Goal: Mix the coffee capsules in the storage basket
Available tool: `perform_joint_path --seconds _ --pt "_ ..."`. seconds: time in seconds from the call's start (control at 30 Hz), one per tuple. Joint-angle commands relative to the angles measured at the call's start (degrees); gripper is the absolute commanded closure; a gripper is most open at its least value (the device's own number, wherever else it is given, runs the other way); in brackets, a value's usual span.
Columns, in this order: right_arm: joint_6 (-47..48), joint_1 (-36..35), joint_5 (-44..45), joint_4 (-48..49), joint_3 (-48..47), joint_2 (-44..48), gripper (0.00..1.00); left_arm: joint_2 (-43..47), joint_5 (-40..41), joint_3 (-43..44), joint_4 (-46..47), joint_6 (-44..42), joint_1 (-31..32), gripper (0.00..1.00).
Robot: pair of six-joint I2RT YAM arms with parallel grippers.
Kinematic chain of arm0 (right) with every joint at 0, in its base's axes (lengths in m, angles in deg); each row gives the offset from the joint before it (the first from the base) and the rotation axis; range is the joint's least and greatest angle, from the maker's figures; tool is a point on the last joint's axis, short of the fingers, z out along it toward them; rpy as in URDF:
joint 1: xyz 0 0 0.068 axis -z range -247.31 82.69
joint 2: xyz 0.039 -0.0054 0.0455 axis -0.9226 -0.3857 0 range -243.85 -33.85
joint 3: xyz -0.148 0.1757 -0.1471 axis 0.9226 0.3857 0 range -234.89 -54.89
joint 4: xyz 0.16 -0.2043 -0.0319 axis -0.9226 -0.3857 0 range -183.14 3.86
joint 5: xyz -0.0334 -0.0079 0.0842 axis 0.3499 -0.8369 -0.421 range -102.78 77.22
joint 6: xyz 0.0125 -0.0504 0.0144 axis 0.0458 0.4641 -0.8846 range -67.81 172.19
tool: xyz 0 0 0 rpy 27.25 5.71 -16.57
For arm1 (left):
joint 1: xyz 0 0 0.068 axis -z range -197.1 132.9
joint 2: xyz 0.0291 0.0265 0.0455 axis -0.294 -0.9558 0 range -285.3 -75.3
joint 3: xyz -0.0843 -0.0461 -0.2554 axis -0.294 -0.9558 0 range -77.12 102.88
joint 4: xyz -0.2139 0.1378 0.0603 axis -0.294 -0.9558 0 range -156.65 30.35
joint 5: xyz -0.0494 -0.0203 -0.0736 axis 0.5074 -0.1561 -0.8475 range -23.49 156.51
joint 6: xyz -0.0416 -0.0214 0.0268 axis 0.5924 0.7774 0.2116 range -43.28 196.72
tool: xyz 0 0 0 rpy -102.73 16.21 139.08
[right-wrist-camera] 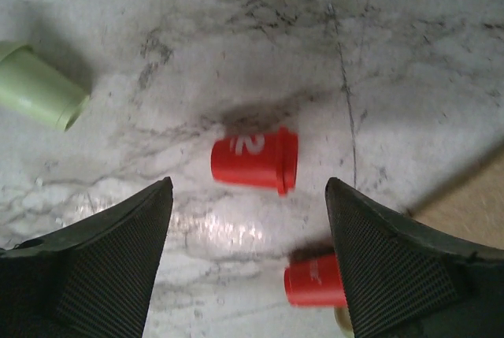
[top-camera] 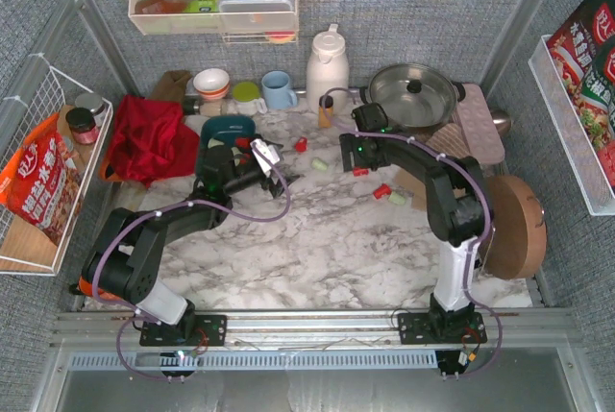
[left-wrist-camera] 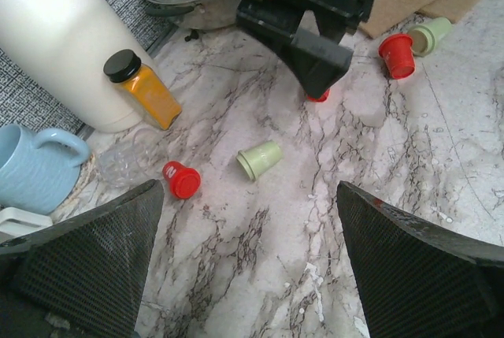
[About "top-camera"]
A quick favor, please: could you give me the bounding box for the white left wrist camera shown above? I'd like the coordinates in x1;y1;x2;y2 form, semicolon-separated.
251;138;281;177

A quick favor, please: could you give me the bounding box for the brown cardboard sheet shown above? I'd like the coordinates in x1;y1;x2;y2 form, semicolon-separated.
394;169;426;197
411;192;427;211

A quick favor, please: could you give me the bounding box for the steel pot with lid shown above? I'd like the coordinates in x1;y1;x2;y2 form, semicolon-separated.
359;63;466;131

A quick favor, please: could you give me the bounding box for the blue mug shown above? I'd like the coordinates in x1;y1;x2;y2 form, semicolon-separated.
261;71;298;110

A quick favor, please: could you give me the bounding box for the white wire basket left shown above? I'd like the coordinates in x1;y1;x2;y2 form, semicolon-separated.
1;63;114;276

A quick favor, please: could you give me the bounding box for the orange spice bottle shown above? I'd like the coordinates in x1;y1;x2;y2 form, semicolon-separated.
318;94;333;128

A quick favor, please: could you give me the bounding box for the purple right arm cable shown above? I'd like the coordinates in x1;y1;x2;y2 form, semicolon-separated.
319;87;504;379

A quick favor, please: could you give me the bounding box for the red seasoning packets right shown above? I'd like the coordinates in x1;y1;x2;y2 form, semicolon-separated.
546;0;614;185

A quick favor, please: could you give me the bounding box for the orange cup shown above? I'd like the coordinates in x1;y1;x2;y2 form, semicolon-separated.
77;278;119;301

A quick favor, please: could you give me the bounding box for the striped pink cloth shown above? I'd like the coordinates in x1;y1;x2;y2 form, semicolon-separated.
426;123;471;160

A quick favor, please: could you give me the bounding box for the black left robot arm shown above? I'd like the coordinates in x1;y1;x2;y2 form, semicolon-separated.
77;138;290;326

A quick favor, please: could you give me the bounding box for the red snack bag left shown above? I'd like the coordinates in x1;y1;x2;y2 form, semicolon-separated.
1;113;80;245

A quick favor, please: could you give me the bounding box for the red cloth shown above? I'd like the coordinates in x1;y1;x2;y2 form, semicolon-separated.
100;95;200;187

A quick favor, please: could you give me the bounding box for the round wooden board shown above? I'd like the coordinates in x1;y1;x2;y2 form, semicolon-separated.
482;175;547;280

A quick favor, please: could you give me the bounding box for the clear plastic food container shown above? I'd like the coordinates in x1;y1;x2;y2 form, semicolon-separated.
218;0;295;33

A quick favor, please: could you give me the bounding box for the white thermos jug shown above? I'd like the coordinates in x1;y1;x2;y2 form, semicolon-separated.
306;23;350;113

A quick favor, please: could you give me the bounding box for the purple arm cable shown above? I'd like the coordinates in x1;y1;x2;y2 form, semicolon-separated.
93;147;292;380
319;87;504;379

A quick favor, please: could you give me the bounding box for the dark lid jar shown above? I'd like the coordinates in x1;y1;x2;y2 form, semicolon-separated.
65;108;99;145

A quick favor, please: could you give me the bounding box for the white striped bowl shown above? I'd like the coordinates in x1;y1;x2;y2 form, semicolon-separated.
193;68;230;101

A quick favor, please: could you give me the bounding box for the brown paper bag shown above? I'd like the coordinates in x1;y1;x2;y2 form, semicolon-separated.
148;70;192;103

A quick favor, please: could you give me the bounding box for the steel lid jar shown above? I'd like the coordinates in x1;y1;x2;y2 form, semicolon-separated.
75;92;106;127

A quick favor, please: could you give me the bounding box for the pink egg tray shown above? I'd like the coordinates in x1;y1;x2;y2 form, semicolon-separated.
453;82;505;165

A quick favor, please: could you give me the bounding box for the teal storage basket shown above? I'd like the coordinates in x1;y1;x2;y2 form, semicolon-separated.
195;114;257;177

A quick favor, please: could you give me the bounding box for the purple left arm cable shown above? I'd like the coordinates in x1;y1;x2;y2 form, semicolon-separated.
93;147;292;380

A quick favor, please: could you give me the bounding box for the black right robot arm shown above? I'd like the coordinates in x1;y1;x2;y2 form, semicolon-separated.
339;103;492;340

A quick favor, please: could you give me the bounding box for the green lidded cup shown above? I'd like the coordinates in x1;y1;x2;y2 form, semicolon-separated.
232;82;267;116

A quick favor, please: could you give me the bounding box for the pepper grinder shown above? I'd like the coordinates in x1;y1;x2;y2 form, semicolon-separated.
182;97;228;117

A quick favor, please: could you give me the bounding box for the steel ladle bowl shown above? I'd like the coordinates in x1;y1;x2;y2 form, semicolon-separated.
490;109;513;137

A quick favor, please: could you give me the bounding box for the red capsule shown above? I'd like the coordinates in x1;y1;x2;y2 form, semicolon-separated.
373;183;392;200
353;168;369;177
294;137;308;153

